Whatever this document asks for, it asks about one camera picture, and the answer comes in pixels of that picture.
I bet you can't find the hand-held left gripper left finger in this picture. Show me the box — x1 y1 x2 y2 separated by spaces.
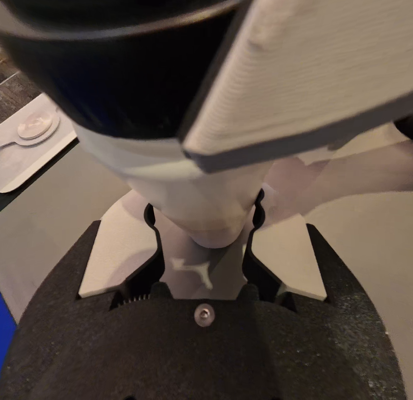
78 192 166 299

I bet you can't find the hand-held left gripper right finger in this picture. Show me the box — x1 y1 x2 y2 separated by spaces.
242 188 326 301

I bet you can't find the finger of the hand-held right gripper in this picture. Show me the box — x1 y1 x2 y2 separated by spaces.
179 0 413 174

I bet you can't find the white plastic bottle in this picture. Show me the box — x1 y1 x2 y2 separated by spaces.
72 119 275 249

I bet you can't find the blue plastic bin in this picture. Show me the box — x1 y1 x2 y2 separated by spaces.
0 292 17 346

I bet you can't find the black bottle lid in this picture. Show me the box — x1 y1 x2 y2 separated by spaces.
0 0 246 139

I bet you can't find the person's right forearm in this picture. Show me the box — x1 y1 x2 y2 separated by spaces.
265 140 413 220

